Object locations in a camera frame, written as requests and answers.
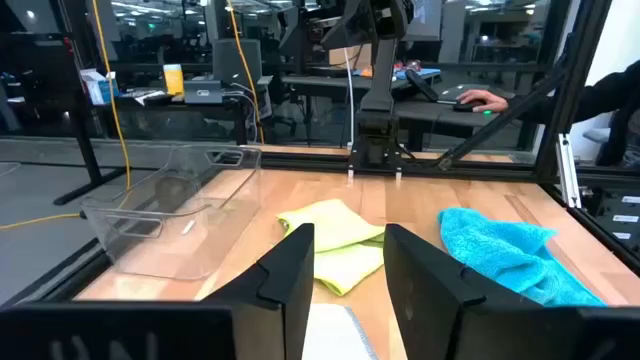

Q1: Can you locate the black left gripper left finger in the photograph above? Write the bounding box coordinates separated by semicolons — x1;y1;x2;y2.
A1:
202;223;315;360

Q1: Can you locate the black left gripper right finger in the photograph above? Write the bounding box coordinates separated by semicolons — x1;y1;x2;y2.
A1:
383;223;581;360

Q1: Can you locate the grey microfiber towel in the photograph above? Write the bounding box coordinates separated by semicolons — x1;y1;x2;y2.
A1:
301;302;379;360

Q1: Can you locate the teal microfiber towel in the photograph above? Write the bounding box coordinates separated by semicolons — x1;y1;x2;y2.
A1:
437;207;609;308

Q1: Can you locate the yellow-green microfiber towel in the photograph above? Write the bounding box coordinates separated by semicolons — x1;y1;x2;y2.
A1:
276;198;386;297

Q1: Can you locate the clear plastic bin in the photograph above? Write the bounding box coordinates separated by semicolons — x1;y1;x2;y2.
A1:
79;144;264;282

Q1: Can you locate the black box with white labels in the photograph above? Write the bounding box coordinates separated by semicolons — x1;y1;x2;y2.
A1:
579;187;640;261

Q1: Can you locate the person's hand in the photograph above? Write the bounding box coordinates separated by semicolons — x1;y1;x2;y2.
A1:
455;88;510;114

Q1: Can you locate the grey docking device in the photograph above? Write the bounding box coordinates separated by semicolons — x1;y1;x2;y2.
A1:
183;79;225;105

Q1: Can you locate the black standing desk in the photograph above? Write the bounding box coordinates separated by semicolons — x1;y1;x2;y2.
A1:
52;89;251;206

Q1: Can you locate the yellow box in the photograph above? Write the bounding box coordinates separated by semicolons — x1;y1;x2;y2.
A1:
162;63;185;96

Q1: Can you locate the blue and white box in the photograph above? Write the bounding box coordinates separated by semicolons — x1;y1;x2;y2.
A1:
79;68;120;106

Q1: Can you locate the black aluminium table frame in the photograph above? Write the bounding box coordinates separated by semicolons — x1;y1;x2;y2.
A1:
0;0;640;309

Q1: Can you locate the silver aluminium bracket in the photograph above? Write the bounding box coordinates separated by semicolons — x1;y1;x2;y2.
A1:
555;132;584;209

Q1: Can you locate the white cable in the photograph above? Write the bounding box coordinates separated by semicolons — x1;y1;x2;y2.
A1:
343;47;357;151

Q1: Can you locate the yellow hanging cable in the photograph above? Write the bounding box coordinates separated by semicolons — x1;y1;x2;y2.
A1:
226;0;265;145
0;0;134;232

